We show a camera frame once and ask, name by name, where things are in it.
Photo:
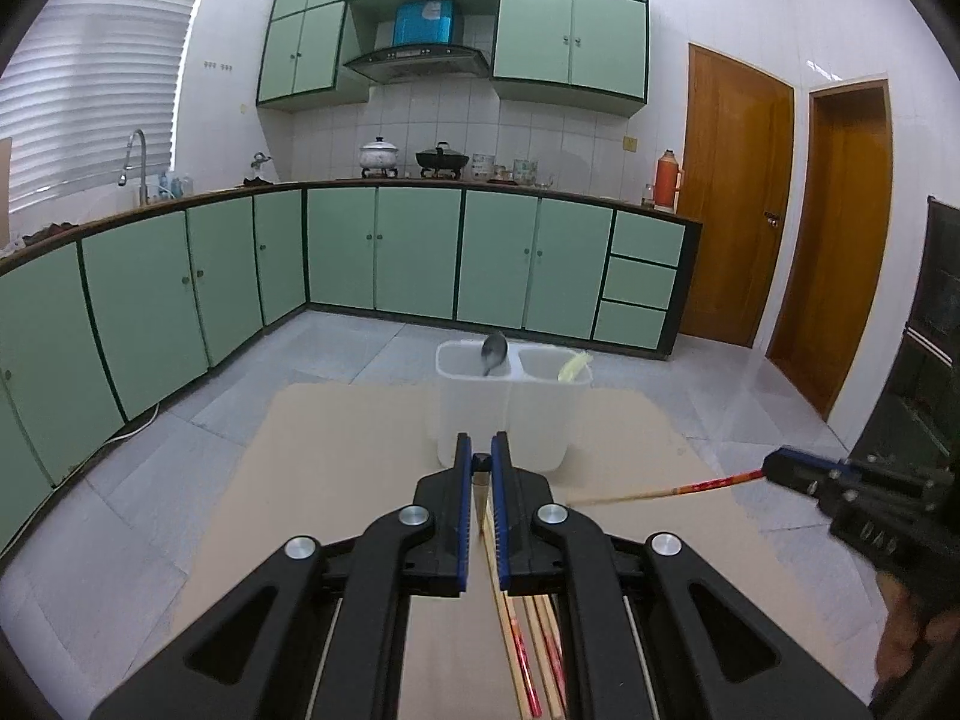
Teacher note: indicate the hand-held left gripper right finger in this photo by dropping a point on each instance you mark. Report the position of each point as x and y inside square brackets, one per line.
[500, 480]

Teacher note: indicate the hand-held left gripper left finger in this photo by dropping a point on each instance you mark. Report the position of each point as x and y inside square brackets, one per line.
[463, 480]

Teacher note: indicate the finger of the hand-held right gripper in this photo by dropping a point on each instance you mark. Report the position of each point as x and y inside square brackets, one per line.
[795, 469]

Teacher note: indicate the white two-compartment utensil holder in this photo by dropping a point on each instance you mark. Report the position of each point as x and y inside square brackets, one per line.
[540, 420]

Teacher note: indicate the person's right hand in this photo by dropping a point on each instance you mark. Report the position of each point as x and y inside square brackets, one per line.
[896, 637]

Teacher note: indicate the grey metal spoon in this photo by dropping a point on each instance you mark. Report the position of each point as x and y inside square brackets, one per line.
[493, 351]

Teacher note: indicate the pale yellow plastic spoon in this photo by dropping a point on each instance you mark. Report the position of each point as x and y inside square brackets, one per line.
[574, 367]

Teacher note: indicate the black cabinet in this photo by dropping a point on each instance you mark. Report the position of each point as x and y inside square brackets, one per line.
[934, 330]

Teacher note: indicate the green cabinet drawer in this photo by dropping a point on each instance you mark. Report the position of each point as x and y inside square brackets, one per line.
[631, 325]
[646, 238]
[640, 283]

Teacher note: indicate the green lower kitchen cabinets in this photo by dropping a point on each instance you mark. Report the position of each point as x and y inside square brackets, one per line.
[420, 255]

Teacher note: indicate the plain wooden door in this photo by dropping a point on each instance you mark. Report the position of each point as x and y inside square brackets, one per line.
[832, 240]

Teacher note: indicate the small glass jar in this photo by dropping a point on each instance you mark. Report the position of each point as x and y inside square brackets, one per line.
[648, 196]

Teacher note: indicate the orange thermos flask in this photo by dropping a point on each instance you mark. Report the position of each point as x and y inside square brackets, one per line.
[666, 184]

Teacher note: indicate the black wok with lid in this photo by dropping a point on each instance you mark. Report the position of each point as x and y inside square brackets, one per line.
[442, 159]

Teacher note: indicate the white cooking pot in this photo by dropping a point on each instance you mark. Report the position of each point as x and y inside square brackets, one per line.
[379, 155]

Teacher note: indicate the black range hood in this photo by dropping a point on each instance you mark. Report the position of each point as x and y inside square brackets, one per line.
[416, 64]

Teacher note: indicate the chrome kitchen faucet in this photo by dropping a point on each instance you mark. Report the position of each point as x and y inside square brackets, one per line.
[139, 157]

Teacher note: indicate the blue box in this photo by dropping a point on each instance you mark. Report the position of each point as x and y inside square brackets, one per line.
[425, 22]

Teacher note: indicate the white window blind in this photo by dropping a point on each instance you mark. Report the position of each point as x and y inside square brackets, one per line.
[97, 90]

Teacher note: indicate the green upper wall cabinets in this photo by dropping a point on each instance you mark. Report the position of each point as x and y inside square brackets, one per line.
[570, 30]

